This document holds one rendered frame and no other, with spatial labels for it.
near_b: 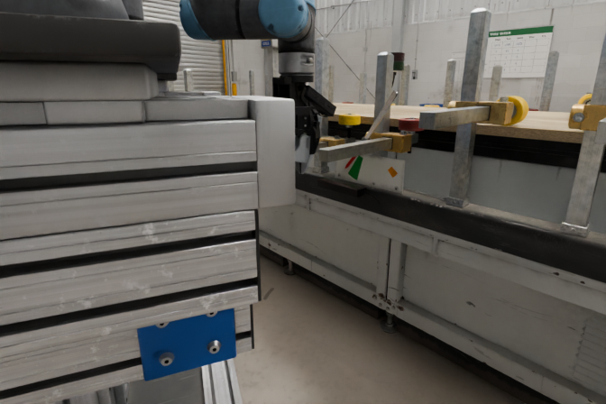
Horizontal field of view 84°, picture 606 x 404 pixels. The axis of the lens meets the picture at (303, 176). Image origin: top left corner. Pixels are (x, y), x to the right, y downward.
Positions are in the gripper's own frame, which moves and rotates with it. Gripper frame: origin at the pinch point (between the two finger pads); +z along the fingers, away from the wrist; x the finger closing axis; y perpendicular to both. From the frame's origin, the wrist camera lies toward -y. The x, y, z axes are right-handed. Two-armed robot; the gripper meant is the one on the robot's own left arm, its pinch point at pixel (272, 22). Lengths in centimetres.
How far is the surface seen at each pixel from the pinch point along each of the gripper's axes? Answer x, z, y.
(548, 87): 72, 24, -107
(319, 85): 26.7, 23.0, 1.8
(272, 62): 1.6, 14.5, 1.8
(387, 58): 53, 16, 2
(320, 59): 26.9, 14.5, 1.8
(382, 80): 52, 22, 2
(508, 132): 82, 35, -15
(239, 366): 18, 124, 35
